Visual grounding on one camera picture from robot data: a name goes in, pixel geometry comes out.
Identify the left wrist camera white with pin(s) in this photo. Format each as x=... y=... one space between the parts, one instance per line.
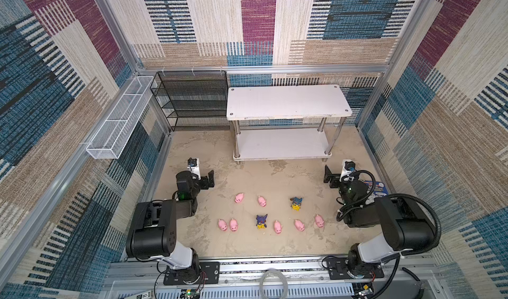
x=194 y=168

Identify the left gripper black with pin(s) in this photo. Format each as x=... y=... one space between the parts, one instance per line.
x=206 y=180

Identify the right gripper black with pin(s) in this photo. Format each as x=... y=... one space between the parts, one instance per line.
x=332 y=177

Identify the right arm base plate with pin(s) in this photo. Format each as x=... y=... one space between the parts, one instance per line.
x=339 y=268

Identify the purple yellow toy figure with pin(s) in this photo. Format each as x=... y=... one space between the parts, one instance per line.
x=261 y=221

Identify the blue yellow toy figure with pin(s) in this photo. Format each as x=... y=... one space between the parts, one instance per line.
x=296 y=203

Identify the blue picture book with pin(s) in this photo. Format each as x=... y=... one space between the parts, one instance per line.
x=380 y=189

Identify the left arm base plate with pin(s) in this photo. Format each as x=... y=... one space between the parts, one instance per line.
x=207 y=273

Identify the pink pig toy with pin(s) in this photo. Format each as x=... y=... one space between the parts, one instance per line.
x=319 y=221
x=277 y=227
x=239 y=198
x=233 y=225
x=262 y=201
x=299 y=225
x=222 y=224

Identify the clear tubing coil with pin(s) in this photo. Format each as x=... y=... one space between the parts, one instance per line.
x=277 y=274

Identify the white two-tier shelf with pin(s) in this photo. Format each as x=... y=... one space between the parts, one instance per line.
x=326 y=102

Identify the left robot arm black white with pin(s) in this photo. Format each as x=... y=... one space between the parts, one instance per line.
x=152 y=235

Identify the black wire mesh rack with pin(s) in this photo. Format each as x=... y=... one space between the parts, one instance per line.
x=193 y=100

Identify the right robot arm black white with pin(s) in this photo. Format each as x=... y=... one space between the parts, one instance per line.
x=409 y=225

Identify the white wire mesh basket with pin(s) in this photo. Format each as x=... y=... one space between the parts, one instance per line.
x=110 y=140

